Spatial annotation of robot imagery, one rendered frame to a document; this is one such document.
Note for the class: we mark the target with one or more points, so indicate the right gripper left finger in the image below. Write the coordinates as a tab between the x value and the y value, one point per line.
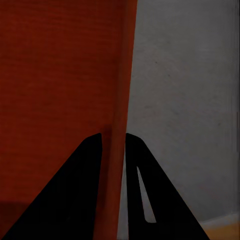
66	207

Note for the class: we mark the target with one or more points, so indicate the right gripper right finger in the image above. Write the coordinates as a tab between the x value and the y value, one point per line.
174	220

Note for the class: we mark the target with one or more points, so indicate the storage box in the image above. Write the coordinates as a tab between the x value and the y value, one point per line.
65	75

